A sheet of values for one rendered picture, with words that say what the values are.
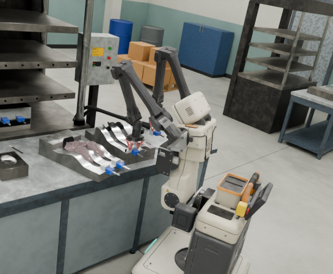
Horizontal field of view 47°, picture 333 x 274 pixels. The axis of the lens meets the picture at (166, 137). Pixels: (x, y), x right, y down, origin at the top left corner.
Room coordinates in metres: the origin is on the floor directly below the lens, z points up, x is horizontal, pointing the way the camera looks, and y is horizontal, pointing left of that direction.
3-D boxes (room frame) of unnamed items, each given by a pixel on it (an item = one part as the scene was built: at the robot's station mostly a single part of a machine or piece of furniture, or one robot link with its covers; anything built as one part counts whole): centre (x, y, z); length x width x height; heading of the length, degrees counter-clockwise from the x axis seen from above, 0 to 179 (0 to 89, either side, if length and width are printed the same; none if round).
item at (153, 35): (9.62, 0.79, 0.44); 0.59 x 0.59 x 0.88
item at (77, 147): (2.24, 0.51, 0.90); 0.26 x 0.18 x 0.08; 64
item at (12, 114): (2.71, 1.28, 0.87); 0.50 x 0.27 x 0.17; 46
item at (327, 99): (6.04, -2.54, 0.46); 1.90 x 0.70 x 0.92; 140
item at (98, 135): (2.55, 0.33, 0.87); 0.50 x 0.26 x 0.14; 46
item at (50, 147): (2.23, 0.51, 0.86); 0.50 x 0.26 x 0.11; 64
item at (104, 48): (3.19, 0.69, 0.74); 0.30 x 0.22 x 1.47; 136
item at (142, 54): (7.65, 0.62, 0.37); 1.20 x 0.82 x 0.74; 58
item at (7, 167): (1.96, 0.87, 0.84); 0.20 x 0.15 x 0.07; 46
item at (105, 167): (2.07, 0.29, 0.86); 0.13 x 0.05 x 0.05; 64
